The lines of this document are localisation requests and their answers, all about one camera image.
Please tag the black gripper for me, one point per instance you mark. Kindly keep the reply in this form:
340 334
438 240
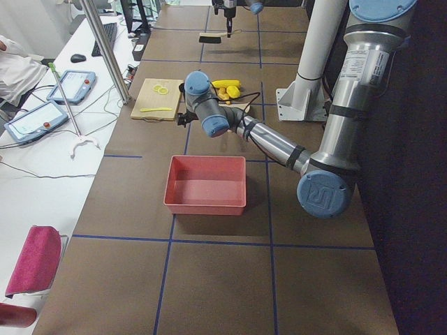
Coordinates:
181 119
229 10

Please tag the beige hand brush black bristles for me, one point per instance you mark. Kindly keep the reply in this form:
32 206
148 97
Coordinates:
215 38

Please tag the tan toy ginger root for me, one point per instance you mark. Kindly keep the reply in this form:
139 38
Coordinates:
223 95

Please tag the beige plastic dustpan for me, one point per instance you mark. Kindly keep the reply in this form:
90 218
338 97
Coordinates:
234 106

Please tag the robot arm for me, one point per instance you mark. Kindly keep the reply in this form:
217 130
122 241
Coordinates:
255 6
373 31

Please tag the pink plastic bin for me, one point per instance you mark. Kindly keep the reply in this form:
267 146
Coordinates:
206 185

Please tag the wooden cutting board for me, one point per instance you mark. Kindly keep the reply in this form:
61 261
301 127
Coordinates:
147 98

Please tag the yellow plastic toy knife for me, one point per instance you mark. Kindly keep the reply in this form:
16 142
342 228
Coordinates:
156 109

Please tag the thin metal rod stand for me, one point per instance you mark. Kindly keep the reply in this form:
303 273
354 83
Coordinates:
80 138

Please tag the far blue teach pendant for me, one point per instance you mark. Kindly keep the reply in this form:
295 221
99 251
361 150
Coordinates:
77 84

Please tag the blue teach pendant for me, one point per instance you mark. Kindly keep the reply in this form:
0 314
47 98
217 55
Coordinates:
77 84
36 123

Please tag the black computer mouse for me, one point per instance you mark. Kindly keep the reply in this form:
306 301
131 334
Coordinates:
77 58

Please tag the near blue teach pendant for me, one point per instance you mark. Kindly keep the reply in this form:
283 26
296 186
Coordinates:
36 123

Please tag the person in white shirt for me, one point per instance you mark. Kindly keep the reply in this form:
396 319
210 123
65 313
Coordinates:
19 72

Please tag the magenta cloth on stand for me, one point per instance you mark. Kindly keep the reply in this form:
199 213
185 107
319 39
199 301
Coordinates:
37 263

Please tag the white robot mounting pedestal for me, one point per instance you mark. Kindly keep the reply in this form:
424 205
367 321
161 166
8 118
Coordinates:
303 99

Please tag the aluminium frame post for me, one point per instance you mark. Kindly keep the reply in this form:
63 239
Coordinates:
99 33

